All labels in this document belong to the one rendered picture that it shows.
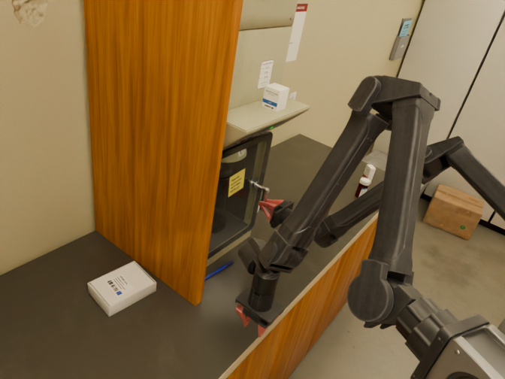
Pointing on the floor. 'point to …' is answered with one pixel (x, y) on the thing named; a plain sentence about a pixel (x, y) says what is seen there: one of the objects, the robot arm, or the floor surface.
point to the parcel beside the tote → (454, 211)
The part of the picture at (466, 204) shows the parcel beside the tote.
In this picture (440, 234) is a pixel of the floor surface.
